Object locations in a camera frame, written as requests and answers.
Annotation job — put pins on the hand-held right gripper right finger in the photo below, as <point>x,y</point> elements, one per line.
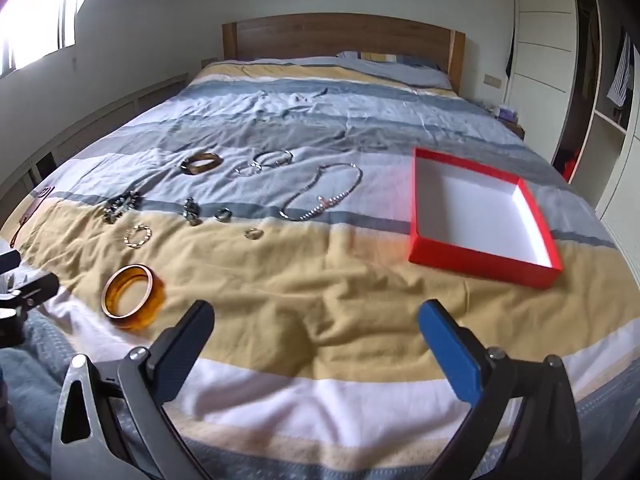
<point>450,355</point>

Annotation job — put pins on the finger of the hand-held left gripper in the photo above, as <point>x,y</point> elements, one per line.
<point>9,260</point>
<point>37,290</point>

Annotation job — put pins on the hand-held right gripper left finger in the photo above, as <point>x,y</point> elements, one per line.
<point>187,340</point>

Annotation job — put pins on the amber translucent bangle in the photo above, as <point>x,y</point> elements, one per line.
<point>135,320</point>

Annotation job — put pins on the red shallow box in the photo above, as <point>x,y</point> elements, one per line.
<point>480,215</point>

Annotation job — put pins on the blue denim cloth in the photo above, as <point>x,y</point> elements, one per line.
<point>30,390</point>

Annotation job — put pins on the striped duvet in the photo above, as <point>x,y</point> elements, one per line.
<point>320,280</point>

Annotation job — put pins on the dark brown bangle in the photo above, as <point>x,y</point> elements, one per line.
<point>197,169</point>

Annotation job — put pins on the silver bangle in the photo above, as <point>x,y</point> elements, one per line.
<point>287,156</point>

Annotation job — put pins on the red thing in wardrobe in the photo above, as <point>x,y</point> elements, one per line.
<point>571,167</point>

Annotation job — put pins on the wooden bedside table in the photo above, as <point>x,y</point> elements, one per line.
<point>515,127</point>

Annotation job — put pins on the window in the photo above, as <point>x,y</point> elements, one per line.
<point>35,15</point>

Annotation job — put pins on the purple packet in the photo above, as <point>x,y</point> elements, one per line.
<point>507,112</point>

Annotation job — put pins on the grey pillow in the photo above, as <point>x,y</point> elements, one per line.
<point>400,70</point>

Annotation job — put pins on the white wardrobe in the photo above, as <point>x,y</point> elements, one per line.
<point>545,50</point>

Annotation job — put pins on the wooden headboard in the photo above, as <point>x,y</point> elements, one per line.
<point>300,35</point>

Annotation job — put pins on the striped hanging garment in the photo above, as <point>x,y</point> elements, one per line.
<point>620,75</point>

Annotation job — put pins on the low beige wall cabinet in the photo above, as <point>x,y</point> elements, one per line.
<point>100,120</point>

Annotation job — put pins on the wall switch plate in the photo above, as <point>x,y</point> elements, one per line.
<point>492,81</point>

